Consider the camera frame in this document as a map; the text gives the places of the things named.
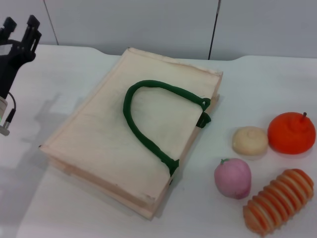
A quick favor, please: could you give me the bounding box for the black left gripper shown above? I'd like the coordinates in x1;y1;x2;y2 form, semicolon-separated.
0;14;42;99

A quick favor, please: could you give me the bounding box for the beige toy bun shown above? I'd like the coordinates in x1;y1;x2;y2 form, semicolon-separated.
232;126;269;156

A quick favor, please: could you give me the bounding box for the orange striped toy bread loaf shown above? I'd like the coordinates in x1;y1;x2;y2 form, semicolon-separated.
242;168;314;236

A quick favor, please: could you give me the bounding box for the pink toy peach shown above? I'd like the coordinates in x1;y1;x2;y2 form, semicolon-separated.
214;158;252;199

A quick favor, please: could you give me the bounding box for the cream handbag with green handles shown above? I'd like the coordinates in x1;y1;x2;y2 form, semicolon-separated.
39;47;223;220

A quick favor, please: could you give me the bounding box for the grey left wrist cable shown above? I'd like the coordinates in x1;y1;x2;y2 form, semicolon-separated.
6;92;17;129

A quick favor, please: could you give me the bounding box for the orange toy fruit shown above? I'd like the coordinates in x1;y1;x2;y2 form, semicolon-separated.
267;112;317;155

